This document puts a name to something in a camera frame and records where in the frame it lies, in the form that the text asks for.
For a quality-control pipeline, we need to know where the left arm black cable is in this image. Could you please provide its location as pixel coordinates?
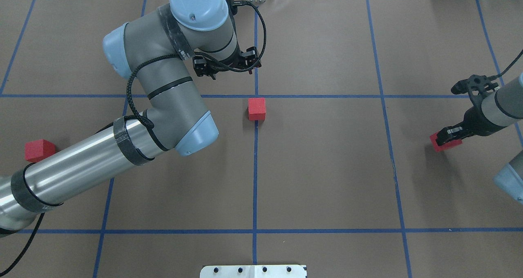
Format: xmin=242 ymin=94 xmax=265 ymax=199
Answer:
xmin=0 ymin=2 xmax=267 ymax=278

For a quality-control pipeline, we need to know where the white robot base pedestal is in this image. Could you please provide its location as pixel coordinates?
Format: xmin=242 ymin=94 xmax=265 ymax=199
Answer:
xmin=199 ymin=264 xmax=308 ymax=278

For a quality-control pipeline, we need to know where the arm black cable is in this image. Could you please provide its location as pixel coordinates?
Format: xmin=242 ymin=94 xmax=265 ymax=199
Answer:
xmin=0 ymin=2 xmax=267 ymax=278
xmin=490 ymin=49 xmax=523 ymax=80

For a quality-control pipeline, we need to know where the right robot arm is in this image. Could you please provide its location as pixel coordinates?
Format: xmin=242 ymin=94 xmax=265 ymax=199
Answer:
xmin=429 ymin=74 xmax=523 ymax=152

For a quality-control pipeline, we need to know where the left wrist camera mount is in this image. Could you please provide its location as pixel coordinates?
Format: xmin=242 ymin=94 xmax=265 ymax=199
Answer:
xmin=225 ymin=0 xmax=246 ymax=16

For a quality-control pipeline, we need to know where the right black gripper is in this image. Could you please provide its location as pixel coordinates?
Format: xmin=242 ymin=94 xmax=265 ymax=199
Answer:
xmin=436 ymin=107 xmax=497 ymax=146

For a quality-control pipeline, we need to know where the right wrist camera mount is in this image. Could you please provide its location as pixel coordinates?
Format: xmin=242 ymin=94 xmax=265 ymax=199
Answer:
xmin=451 ymin=75 xmax=500 ymax=108

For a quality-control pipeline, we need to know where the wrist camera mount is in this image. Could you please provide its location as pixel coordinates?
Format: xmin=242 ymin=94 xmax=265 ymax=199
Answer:
xmin=451 ymin=75 xmax=500 ymax=108
xmin=225 ymin=0 xmax=246 ymax=16

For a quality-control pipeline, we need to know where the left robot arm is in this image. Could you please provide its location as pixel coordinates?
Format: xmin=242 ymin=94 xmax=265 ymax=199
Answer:
xmin=0 ymin=0 xmax=265 ymax=237

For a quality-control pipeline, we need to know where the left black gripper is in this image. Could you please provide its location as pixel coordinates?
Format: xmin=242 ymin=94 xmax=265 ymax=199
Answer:
xmin=193 ymin=46 xmax=262 ymax=79

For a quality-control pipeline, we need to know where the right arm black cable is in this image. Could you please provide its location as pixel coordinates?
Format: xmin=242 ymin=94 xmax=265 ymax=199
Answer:
xmin=490 ymin=49 xmax=523 ymax=80

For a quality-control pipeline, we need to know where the red foam block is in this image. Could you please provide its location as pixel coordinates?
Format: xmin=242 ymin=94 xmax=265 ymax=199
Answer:
xmin=24 ymin=139 xmax=57 ymax=163
xmin=429 ymin=133 xmax=463 ymax=152
xmin=247 ymin=97 xmax=266 ymax=121

